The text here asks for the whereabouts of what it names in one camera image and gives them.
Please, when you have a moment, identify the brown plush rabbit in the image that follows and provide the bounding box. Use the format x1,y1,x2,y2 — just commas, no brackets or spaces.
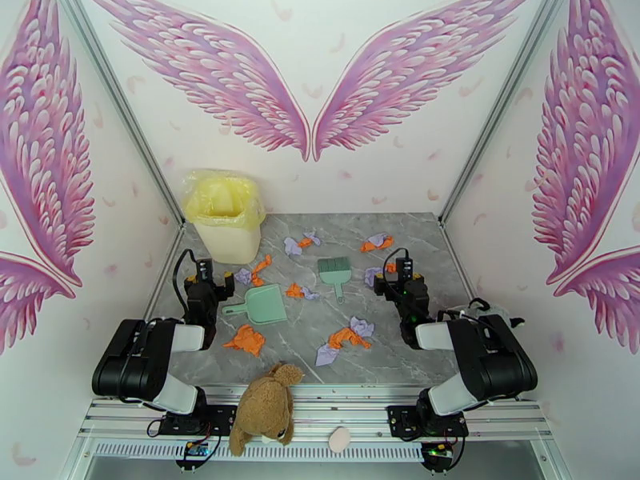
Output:
229,362,305,457

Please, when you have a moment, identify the cream plastic trash bin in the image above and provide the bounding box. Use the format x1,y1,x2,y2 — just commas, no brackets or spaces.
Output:
191,213,263,265

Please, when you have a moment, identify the aluminium rail frame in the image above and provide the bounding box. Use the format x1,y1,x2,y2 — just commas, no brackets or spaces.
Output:
59,383,566,480

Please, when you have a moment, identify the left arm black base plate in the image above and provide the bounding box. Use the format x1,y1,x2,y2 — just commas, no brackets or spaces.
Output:
158,403,239,438

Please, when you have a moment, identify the grey white husky plush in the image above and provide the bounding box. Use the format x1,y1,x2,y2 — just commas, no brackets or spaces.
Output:
439,297,526,330

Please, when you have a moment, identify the yellow plastic bin liner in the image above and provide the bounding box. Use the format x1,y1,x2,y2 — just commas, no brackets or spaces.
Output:
181,168,266,230

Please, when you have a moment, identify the pale pink egg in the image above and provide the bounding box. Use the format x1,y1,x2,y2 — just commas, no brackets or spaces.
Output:
329,426,353,453

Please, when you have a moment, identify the green hand brush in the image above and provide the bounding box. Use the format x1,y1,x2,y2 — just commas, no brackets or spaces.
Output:
317,257,351,305

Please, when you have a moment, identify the aluminium corner post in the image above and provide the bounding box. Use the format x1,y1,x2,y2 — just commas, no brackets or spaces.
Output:
54,0,187,226
439,0,574,224

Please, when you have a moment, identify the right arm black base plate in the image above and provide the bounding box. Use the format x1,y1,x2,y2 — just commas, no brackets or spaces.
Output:
387,404,470,441

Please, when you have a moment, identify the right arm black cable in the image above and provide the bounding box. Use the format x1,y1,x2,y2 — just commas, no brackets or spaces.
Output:
382,246,412,274

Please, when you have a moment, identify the green plastic dustpan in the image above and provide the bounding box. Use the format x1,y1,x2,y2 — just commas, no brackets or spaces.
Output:
222,285,289,326

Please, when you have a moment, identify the white perforated cable tray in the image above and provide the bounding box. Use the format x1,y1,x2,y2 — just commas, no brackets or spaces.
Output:
94,441,427,458

